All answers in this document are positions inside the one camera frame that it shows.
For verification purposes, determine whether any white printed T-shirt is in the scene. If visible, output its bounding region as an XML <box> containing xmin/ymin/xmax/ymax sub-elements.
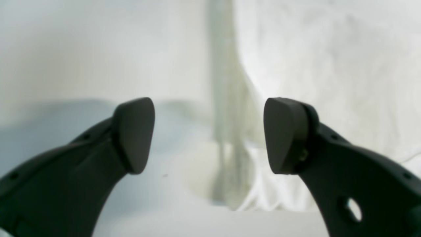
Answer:
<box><xmin>1</xmin><ymin>0</ymin><xmax>420</xmax><ymax>211</ymax></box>

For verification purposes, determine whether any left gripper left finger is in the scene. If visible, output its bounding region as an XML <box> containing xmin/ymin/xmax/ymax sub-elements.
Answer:
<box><xmin>0</xmin><ymin>97</ymin><xmax>155</xmax><ymax>237</ymax></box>

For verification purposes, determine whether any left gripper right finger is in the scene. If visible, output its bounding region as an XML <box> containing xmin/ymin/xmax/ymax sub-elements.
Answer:
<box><xmin>263</xmin><ymin>97</ymin><xmax>421</xmax><ymax>237</ymax></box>

